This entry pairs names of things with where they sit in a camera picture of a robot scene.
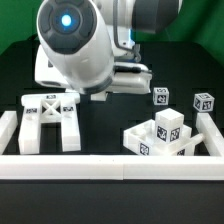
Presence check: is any white chair back frame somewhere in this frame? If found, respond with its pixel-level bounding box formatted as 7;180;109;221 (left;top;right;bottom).
18;92;81;154

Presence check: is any tilted white tagged cube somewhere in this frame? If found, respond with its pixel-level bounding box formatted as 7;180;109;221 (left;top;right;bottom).
193;93;215;112

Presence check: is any small white tagged cube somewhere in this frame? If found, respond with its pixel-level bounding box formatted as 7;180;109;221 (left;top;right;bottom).
153;87;169;105

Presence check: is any white chair seat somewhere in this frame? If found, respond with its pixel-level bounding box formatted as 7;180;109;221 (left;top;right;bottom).
123;119;204;156

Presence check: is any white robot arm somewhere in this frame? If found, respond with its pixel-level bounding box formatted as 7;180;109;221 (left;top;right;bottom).
35;0;183;94

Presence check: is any white left fence bar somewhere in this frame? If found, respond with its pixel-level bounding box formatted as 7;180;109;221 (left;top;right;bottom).
0;111;18;155

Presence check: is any white right fence bar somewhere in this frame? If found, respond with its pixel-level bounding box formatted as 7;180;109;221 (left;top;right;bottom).
196;113;224;157

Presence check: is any white front fence bar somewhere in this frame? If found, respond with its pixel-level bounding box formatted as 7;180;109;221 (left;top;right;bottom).
0;155;224;180

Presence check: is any white fence bar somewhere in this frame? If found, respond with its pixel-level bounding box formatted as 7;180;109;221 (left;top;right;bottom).
0;111;18;155
196;113;224;157
0;155;224;180

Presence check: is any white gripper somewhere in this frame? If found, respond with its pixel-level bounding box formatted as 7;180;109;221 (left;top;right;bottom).
34;44;153;95

